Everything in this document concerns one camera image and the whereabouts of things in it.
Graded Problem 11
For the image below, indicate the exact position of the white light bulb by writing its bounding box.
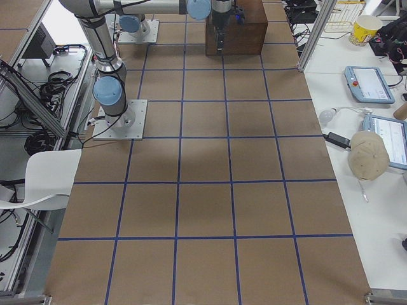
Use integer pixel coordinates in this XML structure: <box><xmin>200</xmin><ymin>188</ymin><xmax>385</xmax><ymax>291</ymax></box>
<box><xmin>319</xmin><ymin>108</ymin><xmax>339</xmax><ymax>125</ymax></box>

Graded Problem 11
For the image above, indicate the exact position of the aluminium frame post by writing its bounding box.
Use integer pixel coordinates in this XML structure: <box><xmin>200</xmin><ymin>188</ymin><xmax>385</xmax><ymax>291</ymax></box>
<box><xmin>298</xmin><ymin>0</ymin><xmax>336</xmax><ymax>72</ymax></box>

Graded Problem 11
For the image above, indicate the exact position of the yellow popcorn cup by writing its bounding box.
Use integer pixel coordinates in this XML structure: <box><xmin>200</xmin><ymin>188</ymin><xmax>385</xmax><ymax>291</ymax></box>
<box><xmin>348</xmin><ymin>15</ymin><xmax>383</xmax><ymax>46</ymax></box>

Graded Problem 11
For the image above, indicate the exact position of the silver robot arm at cabinet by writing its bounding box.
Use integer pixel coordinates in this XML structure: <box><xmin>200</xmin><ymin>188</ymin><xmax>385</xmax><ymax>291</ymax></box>
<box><xmin>119</xmin><ymin>15</ymin><xmax>150</xmax><ymax>41</ymax></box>

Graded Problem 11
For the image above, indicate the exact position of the beige baseball cap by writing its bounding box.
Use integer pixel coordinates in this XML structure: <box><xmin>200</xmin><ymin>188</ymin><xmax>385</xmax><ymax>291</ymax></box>
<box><xmin>348</xmin><ymin>131</ymin><xmax>390</xmax><ymax>180</ymax></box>

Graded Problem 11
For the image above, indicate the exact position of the black power adapter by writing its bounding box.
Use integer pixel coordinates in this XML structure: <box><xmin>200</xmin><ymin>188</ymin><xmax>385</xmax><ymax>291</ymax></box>
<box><xmin>323</xmin><ymin>132</ymin><xmax>351</xmax><ymax>149</ymax></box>

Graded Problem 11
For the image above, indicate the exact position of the black box under table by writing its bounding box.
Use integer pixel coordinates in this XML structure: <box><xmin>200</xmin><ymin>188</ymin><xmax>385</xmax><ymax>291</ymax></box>
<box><xmin>22</xmin><ymin>23</ymin><xmax>57</xmax><ymax>67</ymax></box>

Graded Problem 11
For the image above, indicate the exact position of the blue teach pendant near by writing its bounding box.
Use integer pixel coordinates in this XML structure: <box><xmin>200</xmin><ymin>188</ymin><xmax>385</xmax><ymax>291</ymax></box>
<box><xmin>362</xmin><ymin>114</ymin><xmax>406</xmax><ymax>170</ymax></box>

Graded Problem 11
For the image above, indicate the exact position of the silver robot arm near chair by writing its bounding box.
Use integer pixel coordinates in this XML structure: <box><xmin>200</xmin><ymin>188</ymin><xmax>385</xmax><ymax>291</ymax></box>
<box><xmin>61</xmin><ymin>1</ymin><xmax>245</xmax><ymax>128</ymax></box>

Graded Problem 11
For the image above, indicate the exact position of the dark wooden cabinet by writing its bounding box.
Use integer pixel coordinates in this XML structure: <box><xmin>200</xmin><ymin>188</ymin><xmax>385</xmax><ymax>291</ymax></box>
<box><xmin>205</xmin><ymin>0</ymin><xmax>268</xmax><ymax>56</ymax></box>

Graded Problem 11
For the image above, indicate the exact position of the black gripper at cabinet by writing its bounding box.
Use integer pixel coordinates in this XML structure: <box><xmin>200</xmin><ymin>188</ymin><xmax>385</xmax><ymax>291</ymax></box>
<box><xmin>211</xmin><ymin>0</ymin><xmax>245</xmax><ymax>53</ymax></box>

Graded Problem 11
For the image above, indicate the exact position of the blue teach pendant far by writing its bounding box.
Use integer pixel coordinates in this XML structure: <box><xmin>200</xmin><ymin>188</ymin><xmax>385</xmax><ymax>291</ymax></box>
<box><xmin>344</xmin><ymin>66</ymin><xmax>395</xmax><ymax>104</ymax></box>

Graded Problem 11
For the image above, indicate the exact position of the white plastic chair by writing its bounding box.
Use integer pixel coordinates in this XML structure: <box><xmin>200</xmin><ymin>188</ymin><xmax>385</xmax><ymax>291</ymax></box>
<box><xmin>1</xmin><ymin>149</ymin><xmax>82</xmax><ymax>211</ymax></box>

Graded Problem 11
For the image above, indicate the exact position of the blue teach pendant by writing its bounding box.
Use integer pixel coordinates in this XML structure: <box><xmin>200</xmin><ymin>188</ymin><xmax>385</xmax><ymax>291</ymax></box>
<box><xmin>362</xmin><ymin>114</ymin><xmax>406</xmax><ymax>170</ymax></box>
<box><xmin>344</xmin><ymin>66</ymin><xmax>395</xmax><ymax>104</ymax></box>

